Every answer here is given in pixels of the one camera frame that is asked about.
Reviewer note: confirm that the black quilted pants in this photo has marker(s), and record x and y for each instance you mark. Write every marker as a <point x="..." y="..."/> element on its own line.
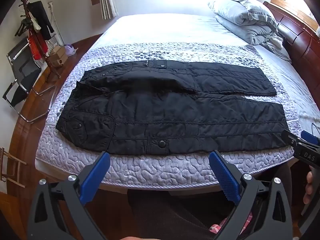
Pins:
<point x="175" y="120"/>

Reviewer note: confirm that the black folding chair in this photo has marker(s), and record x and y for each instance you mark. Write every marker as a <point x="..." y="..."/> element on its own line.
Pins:
<point x="23" y="67"/>

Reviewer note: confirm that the pale blue bed sheet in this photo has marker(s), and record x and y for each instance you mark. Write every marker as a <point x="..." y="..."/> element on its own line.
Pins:
<point x="180" y="27"/>

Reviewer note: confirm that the black clothes hanger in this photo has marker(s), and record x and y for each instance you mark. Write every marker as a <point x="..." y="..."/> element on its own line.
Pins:
<point x="22" y="26"/>

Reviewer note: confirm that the red bag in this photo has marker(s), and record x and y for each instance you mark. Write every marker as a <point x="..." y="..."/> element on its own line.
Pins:
<point x="37" y="46"/>

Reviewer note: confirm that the white crumpled cloth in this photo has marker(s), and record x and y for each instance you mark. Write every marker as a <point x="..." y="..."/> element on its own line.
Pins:
<point x="277" y="47"/>

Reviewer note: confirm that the black hanging garment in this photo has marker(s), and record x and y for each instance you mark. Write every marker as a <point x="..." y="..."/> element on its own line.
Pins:
<point x="42" y="17"/>

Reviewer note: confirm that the person's right hand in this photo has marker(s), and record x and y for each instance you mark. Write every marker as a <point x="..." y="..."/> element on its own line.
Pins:
<point x="309" y="187"/>

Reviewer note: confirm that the cardboard box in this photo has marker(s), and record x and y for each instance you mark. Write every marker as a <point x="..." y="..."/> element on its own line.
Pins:
<point x="58" y="56"/>

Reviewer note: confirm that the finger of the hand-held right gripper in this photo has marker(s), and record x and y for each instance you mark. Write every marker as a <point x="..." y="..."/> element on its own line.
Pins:
<point x="310" y="137"/>
<point x="290" y="138"/>

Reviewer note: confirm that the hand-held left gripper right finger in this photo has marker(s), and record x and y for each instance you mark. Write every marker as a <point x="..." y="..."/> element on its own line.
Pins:
<point x="223" y="177"/>

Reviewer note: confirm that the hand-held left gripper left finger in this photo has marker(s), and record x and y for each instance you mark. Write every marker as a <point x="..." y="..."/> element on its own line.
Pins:
<point x="96" y="177"/>

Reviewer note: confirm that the grey quilted bedspread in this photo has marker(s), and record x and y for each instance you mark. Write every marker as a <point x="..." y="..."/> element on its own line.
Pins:
<point x="150" y="167"/>

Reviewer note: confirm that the grey folded comforter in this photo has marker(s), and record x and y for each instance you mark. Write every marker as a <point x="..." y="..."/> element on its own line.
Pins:
<point x="245" y="12"/>

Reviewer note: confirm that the wooden coat rack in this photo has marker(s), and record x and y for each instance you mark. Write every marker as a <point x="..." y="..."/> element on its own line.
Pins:
<point x="50" y="62"/>

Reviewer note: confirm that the pink plaid slipper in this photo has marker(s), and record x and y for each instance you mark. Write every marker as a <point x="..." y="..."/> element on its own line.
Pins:
<point x="225" y="226"/>

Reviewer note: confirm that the wooden stool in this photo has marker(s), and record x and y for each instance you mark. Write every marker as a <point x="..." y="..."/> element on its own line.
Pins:
<point x="10" y="165"/>

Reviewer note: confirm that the dark wooden headboard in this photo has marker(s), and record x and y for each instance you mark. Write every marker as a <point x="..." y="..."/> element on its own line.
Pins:
<point x="302" y="42"/>

